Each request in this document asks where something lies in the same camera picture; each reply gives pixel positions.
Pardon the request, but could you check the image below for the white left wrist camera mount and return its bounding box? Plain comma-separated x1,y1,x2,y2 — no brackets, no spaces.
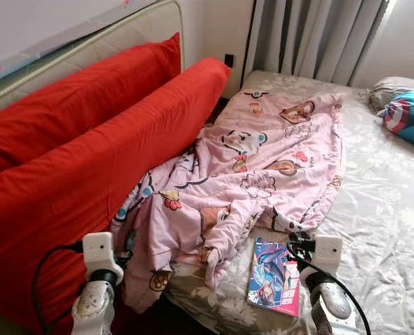
82,232,125,283

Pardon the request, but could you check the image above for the red white blue bolster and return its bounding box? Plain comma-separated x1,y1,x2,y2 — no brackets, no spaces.
383,91,414,149

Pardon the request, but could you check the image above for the beige upright mattress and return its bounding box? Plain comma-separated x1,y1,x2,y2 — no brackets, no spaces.
0,0,186,123

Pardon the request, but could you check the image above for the grey crumpled pillow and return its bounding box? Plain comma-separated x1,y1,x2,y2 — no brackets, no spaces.
369,77,414,112

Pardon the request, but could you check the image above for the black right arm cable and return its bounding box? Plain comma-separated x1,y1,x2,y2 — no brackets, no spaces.
287,248,372,335

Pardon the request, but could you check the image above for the red sofa cushion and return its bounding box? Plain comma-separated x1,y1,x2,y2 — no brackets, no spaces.
0,57,232,332
0,31,183,175

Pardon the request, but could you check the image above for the pink cartoon print blanket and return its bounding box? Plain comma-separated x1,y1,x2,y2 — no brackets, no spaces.
112,89,347,238

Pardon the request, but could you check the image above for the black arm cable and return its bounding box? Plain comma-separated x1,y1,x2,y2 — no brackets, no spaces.
287,248,372,335
31,241,85,335

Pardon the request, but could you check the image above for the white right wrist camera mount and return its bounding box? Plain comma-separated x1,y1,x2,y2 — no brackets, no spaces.
311,236,343,276

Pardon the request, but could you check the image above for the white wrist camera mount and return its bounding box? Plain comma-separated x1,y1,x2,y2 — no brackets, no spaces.
311,236,343,276
82,232,125,283

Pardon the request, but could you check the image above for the anime cover book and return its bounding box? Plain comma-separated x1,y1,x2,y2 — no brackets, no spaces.
247,237,302,318

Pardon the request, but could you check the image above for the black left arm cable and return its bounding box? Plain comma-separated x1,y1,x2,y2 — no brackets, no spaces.
31,241,85,335

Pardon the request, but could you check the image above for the grey pleated curtain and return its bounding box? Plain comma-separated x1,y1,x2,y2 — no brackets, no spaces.
243,0,390,86

